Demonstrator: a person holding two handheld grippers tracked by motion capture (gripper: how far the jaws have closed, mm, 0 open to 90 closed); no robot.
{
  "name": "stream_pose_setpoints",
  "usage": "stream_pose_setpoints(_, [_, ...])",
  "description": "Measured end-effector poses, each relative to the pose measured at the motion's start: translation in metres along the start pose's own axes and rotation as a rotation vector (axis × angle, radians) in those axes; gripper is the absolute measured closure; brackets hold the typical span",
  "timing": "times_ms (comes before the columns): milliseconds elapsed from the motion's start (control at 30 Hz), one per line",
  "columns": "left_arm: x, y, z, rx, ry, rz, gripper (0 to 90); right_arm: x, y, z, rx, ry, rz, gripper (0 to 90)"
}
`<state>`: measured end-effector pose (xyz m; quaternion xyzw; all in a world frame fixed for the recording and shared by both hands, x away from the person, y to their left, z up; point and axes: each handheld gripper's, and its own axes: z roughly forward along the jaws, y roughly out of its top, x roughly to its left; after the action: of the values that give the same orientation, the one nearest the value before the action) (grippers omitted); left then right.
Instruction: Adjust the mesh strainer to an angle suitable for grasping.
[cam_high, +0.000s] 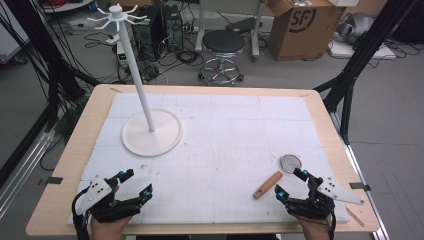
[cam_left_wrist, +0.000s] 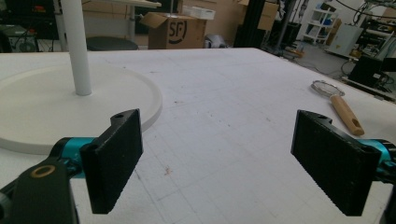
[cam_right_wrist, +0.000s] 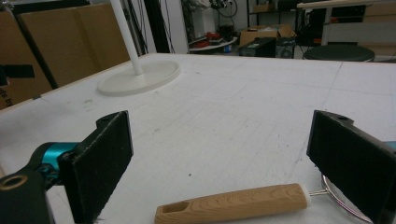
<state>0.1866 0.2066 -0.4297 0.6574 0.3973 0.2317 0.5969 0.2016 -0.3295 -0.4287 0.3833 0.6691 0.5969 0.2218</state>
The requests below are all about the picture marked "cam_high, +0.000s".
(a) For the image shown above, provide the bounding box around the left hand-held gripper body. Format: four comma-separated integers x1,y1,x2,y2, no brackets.
74,176,143,224

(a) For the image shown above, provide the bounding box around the white power strip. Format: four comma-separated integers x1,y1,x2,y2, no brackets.
105,32,122,46

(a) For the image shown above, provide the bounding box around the white flat board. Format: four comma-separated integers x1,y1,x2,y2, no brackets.
327,39,398,61

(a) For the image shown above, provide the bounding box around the coiled black floor cable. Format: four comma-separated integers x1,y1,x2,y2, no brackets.
175,49,205,67

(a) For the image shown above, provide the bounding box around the brown tape strip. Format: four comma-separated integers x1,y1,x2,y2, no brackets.
344,206,366,228

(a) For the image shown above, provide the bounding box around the person's right hand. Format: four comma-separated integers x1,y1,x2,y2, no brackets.
294,214,334,240

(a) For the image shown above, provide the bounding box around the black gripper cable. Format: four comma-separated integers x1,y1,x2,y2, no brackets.
71,188,92,240
327,203,337,240

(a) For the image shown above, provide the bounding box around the brown cardboard box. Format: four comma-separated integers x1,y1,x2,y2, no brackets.
267,0,345,62

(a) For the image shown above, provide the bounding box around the small strainer with wooden handle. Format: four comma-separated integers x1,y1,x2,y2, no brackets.
252,153,303,200

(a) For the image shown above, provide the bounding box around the black computer tower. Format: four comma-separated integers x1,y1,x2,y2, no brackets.
132,5,168,62
162,3,184,52

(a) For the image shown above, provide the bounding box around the white gridded mat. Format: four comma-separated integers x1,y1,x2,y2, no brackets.
67,92,352,225

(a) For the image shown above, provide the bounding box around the black round stool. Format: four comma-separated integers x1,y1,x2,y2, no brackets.
198,29,247,87

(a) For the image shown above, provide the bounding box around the white hook rack stand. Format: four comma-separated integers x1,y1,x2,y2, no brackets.
87,4,184,158

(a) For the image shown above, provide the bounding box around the black metal frame stand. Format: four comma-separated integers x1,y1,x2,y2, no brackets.
313,0,419,146
0,0,102,134

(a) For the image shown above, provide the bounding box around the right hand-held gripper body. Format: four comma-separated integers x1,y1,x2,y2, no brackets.
284,176,365,221

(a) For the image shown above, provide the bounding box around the bench power supply unit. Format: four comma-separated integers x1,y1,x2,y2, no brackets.
115,41,132,69

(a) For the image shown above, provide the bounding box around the aluminium rail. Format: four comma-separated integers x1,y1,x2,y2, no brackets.
329,111,390,240
0,129,57,219

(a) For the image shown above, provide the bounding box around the person's left hand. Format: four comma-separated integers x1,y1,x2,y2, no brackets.
90,215,133,240

